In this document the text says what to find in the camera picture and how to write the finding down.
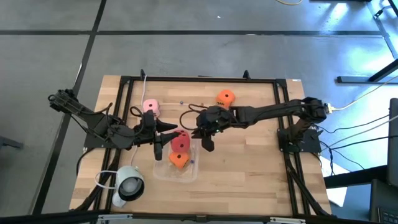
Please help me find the black desk leg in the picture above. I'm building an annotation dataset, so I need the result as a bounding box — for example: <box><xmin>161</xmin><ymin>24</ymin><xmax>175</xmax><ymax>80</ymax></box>
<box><xmin>336</xmin><ymin>58</ymin><xmax>398</xmax><ymax>85</ymax></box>

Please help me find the black desk beam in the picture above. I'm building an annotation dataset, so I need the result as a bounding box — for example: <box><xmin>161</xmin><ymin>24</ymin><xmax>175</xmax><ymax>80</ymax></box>
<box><xmin>323</xmin><ymin>164</ymin><xmax>389</xmax><ymax>189</ymax></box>

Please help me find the black aluminium table frame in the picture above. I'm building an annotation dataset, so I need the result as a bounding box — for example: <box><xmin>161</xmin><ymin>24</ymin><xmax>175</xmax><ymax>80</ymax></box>
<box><xmin>70</xmin><ymin>68</ymin><xmax>335</xmax><ymax>218</ymax></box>

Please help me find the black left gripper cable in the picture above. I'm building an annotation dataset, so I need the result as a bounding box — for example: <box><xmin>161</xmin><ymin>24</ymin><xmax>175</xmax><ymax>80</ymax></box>
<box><xmin>129</xmin><ymin>105</ymin><xmax>144</xmax><ymax>119</ymax></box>

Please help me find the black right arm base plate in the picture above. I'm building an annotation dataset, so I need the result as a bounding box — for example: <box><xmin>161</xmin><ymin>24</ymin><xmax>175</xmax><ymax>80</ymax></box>
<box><xmin>277</xmin><ymin>128</ymin><xmax>322</xmax><ymax>154</ymax></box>

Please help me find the grey chair base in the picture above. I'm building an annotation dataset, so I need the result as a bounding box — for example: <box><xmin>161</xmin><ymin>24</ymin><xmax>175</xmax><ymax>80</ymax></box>
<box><xmin>0</xmin><ymin>134</ymin><xmax>25</xmax><ymax>151</ymax></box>

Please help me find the large orange foam die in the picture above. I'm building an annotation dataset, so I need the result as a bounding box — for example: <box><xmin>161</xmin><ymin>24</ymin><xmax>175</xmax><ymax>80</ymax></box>
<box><xmin>168</xmin><ymin>151</ymin><xmax>191</xmax><ymax>170</ymax></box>
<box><xmin>216</xmin><ymin>89</ymin><xmax>236</xmax><ymax>110</ymax></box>

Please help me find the black overhead crossbar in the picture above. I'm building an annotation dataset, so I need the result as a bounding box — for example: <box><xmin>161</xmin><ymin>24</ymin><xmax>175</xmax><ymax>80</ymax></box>
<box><xmin>0</xmin><ymin>210</ymin><xmax>398</xmax><ymax>224</ymax></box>

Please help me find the large pink foam die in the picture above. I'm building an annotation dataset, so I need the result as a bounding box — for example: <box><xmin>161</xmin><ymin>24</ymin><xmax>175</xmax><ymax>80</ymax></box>
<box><xmin>142</xmin><ymin>98</ymin><xmax>161</xmax><ymax>118</ymax></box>

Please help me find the beige cable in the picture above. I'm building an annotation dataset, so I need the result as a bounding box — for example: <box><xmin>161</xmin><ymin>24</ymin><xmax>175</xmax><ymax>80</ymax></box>
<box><xmin>326</xmin><ymin>74</ymin><xmax>398</xmax><ymax>113</ymax></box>

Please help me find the clear plastic container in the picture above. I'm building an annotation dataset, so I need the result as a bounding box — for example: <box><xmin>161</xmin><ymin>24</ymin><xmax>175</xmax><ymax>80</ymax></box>
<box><xmin>152</xmin><ymin>136</ymin><xmax>200</xmax><ymax>184</ymax></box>

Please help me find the white dome camera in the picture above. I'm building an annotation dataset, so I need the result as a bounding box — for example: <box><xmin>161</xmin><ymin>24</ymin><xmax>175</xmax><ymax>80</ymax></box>
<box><xmin>111</xmin><ymin>165</ymin><xmax>146</xmax><ymax>208</ymax></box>

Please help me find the white cable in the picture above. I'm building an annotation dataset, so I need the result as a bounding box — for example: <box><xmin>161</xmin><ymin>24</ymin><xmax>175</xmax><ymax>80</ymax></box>
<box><xmin>94</xmin><ymin>74</ymin><xmax>149</xmax><ymax>190</ymax></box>

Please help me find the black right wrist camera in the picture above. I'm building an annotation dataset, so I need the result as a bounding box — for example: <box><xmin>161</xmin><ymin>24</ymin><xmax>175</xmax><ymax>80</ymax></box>
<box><xmin>201</xmin><ymin>136</ymin><xmax>216</xmax><ymax>153</ymax></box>

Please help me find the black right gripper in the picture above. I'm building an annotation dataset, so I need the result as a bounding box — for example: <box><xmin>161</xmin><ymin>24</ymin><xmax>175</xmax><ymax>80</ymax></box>
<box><xmin>191</xmin><ymin>105</ymin><xmax>234</xmax><ymax>139</ymax></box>

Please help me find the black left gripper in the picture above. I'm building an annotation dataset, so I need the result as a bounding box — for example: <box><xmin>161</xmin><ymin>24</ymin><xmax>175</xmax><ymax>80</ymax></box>
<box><xmin>135</xmin><ymin>110</ymin><xmax>182</xmax><ymax>147</ymax></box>

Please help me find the black floor cable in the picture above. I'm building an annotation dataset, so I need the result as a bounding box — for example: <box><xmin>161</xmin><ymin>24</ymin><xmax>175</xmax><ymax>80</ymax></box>
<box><xmin>315</xmin><ymin>114</ymin><xmax>398</xmax><ymax>135</ymax></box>
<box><xmin>320</xmin><ymin>134</ymin><xmax>398</xmax><ymax>172</ymax></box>

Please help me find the grey metal desk leg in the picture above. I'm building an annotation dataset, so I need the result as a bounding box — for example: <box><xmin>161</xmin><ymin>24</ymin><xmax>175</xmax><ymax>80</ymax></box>
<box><xmin>366</xmin><ymin>0</ymin><xmax>398</xmax><ymax>60</ymax></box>

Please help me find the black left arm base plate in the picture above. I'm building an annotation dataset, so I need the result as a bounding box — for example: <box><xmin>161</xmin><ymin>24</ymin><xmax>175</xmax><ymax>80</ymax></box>
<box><xmin>83</xmin><ymin>123</ymin><xmax>127</xmax><ymax>150</ymax></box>

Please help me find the black desk top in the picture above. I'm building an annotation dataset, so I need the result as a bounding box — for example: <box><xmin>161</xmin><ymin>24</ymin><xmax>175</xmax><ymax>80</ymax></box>
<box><xmin>386</xmin><ymin>97</ymin><xmax>398</xmax><ymax>188</ymax></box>

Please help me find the black keyboard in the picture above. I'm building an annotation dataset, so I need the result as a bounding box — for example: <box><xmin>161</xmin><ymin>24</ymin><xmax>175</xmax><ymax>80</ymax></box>
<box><xmin>369</xmin><ymin>179</ymin><xmax>398</xmax><ymax>224</ymax></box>

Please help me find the large red foam die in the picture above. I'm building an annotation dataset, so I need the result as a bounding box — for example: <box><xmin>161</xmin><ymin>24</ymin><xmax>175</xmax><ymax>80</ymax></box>
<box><xmin>170</xmin><ymin>129</ymin><xmax>192</xmax><ymax>154</ymax></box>

